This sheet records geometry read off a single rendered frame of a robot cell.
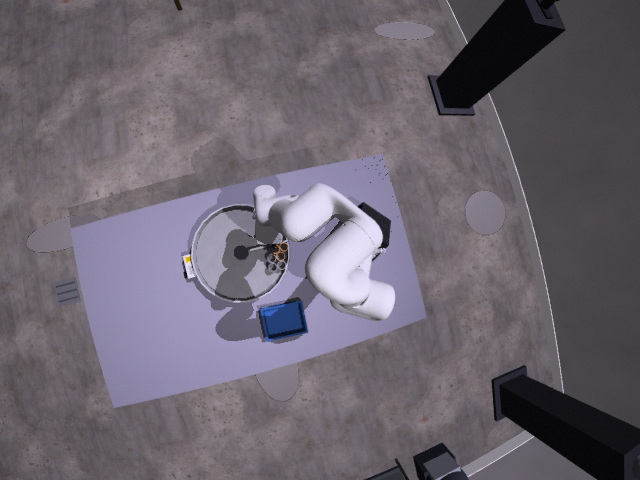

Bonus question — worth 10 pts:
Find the blue shallow tray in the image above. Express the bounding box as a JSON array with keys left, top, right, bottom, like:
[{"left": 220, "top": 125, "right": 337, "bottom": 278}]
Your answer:
[{"left": 260, "top": 299, "right": 308, "bottom": 341}]

